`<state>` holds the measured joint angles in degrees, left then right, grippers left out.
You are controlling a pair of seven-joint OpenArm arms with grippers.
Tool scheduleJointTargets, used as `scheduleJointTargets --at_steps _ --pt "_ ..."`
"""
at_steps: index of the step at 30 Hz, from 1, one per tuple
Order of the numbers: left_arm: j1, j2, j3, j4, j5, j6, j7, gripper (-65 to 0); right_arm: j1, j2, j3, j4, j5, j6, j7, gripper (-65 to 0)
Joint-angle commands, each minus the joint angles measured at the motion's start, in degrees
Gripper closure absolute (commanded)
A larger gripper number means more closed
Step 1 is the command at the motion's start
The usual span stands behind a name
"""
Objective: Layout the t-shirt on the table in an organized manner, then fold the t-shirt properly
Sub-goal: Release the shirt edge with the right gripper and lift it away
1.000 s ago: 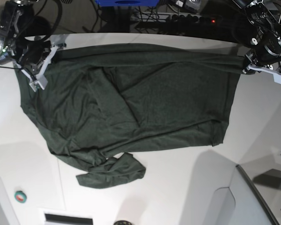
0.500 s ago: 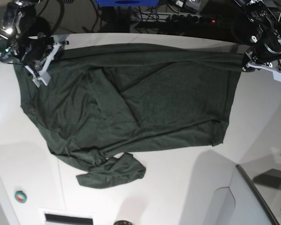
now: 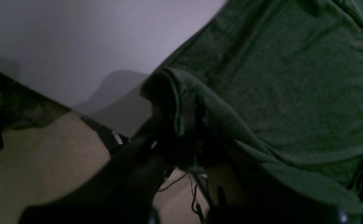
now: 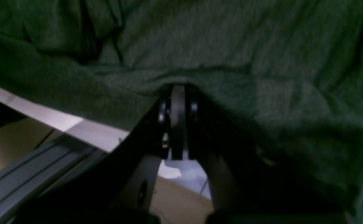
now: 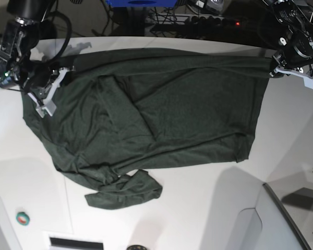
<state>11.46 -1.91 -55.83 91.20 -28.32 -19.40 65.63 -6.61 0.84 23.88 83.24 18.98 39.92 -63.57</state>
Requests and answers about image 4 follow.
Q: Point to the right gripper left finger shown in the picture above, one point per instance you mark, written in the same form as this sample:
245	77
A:
116	190

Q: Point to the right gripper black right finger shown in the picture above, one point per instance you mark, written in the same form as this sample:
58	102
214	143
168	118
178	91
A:
244	190

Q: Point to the dark green t-shirt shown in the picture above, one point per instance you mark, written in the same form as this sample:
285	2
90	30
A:
289	72

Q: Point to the grey metal rail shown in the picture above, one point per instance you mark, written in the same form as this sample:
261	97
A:
47	167

